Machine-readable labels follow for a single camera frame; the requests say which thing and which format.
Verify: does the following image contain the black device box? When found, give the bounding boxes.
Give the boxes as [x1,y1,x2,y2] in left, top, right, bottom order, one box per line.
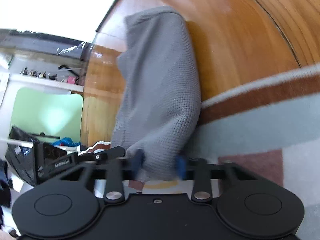
[4,126,42,187]

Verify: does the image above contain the metal shoe rack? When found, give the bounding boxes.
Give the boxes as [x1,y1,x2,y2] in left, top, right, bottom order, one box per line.
[19,66,48,79]

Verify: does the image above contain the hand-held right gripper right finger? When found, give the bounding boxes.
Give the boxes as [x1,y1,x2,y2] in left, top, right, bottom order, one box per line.
[175,155,258,202]

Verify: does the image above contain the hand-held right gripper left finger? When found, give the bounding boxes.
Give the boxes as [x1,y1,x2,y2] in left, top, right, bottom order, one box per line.
[60,149,146,204]

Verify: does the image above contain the checkered red and white mat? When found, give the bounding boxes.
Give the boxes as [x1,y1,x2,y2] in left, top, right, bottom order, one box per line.
[80,64,320,240]

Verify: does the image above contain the blue plastic bag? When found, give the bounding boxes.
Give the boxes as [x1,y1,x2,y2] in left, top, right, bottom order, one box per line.
[51,137,81,147]

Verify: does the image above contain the white panel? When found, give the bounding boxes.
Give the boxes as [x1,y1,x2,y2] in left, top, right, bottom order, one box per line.
[0,0,129,42]

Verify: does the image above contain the light green mat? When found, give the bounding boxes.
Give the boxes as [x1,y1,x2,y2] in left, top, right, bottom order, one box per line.
[10,87,84,142]

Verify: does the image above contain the clear plastic film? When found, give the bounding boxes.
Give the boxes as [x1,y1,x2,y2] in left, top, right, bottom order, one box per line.
[0,29,94,62]

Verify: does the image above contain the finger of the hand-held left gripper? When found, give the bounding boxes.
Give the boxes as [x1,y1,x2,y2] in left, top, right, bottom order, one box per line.
[76,147,125,163]

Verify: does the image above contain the grey knit garment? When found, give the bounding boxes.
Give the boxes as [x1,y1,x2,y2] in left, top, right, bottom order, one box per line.
[110,6,202,182]

